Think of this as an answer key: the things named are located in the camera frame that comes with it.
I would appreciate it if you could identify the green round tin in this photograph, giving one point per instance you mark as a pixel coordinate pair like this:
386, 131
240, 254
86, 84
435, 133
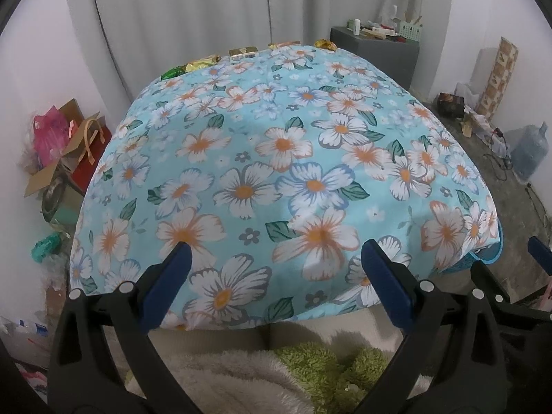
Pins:
58, 207

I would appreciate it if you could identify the wooden box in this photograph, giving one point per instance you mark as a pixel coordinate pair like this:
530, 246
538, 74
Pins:
377, 31

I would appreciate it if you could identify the white plastic bag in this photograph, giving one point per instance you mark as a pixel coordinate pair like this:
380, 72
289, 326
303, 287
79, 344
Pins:
470, 95

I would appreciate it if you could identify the gold box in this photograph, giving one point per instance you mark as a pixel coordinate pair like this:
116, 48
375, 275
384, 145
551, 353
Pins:
242, 52

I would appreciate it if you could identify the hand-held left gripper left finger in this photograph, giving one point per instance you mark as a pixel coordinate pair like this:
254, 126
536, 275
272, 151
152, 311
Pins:
170, 276

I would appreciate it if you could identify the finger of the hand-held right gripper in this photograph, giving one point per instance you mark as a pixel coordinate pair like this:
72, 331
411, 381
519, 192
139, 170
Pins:
522, 304
540, 254

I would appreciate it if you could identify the clear plastic bottle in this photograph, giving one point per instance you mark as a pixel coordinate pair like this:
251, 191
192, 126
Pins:
26, 327

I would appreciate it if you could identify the red gift bag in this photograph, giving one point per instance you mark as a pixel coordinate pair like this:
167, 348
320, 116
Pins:
92, 159

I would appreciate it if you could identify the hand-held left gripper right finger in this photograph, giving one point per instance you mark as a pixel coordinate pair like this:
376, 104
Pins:
386, 284

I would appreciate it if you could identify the small white bottle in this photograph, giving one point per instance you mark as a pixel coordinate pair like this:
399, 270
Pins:
354, 26

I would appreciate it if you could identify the green fluffy cloth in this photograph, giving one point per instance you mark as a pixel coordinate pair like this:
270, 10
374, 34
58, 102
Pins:
336, 371

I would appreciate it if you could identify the dark box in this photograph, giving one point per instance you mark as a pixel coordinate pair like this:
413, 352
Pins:
450, 104

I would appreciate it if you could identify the green pen holder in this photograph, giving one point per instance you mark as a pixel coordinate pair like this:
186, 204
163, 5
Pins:
410, 30

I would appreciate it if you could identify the brown cardboard box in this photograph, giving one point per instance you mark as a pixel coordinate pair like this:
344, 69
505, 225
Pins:
43, 179

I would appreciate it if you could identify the orange candy wrapper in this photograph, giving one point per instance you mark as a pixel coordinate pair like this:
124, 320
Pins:
282, 45

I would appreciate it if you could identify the pink plastic bag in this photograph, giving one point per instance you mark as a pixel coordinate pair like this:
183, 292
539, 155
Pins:
51, 136

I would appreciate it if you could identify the green candy wrapper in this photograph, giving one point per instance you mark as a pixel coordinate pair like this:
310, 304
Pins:
172, 72

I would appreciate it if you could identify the green plastic bag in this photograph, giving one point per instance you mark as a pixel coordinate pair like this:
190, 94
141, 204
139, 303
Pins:
47, 245

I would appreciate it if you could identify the white fluffy blanket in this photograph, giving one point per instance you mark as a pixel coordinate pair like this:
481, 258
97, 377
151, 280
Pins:
224, 384

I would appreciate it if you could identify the blue water jug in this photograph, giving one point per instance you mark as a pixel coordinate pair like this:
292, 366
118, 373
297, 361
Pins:
528, 153

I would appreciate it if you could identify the tall white bottle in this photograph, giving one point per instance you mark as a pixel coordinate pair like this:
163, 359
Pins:
394, 14

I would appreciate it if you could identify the white curtain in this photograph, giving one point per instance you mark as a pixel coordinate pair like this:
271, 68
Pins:
194, 17

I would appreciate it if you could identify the floral blue tablecloth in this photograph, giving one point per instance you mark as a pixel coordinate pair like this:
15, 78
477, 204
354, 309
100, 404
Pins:
280, 172

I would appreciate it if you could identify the golden candy wrapper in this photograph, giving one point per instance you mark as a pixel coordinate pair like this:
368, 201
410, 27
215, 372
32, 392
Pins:
200, 64
325, 44

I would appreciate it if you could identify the blue wastebasket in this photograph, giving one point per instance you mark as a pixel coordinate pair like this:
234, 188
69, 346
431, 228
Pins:
487, 259

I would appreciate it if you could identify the checkered tall box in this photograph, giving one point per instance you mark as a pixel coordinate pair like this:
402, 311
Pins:
498, 77

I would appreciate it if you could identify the grey cabinet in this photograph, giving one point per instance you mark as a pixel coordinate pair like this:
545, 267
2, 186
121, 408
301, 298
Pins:
379, 60

